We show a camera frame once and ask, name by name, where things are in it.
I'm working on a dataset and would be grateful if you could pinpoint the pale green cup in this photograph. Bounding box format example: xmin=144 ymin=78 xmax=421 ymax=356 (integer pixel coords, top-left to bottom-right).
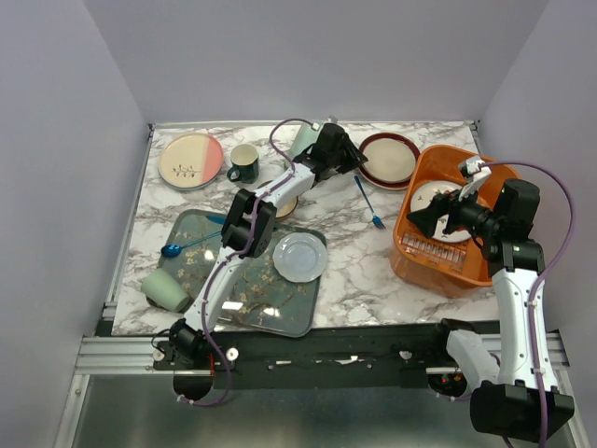
xmin=141 ymin=268 xmax=190 ymax=313

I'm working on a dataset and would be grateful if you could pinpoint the brown cream bowl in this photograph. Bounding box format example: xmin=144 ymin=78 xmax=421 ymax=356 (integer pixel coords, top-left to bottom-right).
xmin=276 ymin=197 xmax=299 ymax=220

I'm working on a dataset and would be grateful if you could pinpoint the blue plastic fork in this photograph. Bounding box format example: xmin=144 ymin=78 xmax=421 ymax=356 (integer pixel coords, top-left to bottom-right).
xmin=354 ymin=175 xmax=385 ymax=230

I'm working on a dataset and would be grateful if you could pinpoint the white strawberry pattern plate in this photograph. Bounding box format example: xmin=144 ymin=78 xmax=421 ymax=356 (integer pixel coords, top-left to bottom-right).
xmin=410 ymin=180 xmax=471 ymax=244

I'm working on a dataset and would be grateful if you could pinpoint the upper mint rectangular dish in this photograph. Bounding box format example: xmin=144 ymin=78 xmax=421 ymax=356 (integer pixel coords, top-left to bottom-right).
xmin=287 ymin=123 xmax=319 ymax=160

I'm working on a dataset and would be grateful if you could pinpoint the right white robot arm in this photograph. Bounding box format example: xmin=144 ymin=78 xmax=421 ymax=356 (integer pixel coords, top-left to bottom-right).
xmin=407 ymin=178 xmax=575 ymax=447

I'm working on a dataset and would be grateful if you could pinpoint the orange plastic bin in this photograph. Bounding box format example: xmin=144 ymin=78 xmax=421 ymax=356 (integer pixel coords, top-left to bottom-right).
xmin=390 ymin=145 xmax=492 ymax=298

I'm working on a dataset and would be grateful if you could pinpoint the dark green mug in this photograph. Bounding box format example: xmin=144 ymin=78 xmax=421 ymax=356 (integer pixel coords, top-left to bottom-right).
xmin=227 ymin=144 xmax=259 ymax=184

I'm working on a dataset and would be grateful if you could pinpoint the blue metallic spoon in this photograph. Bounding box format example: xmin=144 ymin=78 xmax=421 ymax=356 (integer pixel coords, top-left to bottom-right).
xmin=160 ymin=215 xmax=226 ymax=259

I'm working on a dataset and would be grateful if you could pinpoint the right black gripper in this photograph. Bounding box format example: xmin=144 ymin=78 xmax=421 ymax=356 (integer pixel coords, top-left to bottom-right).
xmin=407 ymin=178 xmax=503 ymax=238

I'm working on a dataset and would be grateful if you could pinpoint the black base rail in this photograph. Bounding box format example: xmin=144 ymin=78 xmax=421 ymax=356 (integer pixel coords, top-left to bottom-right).
xmin=95 ymin=319 xmax=519 ymax=391

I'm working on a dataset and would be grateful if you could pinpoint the light blue scalloped plate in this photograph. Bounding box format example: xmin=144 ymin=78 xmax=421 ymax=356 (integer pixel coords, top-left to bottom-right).
xmin=272 ymin=232 xmax=328 ymax=283

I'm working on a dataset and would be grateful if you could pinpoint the pink and cream plate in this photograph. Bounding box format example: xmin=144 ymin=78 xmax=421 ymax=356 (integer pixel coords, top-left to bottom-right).
xmin=158 ymin=133 xmax=224 ymax=190

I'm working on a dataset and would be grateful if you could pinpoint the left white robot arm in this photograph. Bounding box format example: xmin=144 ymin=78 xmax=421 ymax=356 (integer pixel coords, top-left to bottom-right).
xmin=169 ymin=122 xmax=368 ymax=369

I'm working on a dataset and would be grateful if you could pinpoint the floral blossom tray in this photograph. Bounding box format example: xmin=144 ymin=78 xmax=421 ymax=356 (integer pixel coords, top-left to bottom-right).
xmin=158 ymin=209 xmax=326 ymax=338

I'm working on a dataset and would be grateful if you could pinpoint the red rimmed cream plate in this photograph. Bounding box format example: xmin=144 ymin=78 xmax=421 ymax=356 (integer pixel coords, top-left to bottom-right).
xmin=359 ymin=133 xmax=420 ymax=190

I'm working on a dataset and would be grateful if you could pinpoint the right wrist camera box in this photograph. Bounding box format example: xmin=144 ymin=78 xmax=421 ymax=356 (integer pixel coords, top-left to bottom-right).
xmin=458 ymin=155 xmax=492 ymax=202

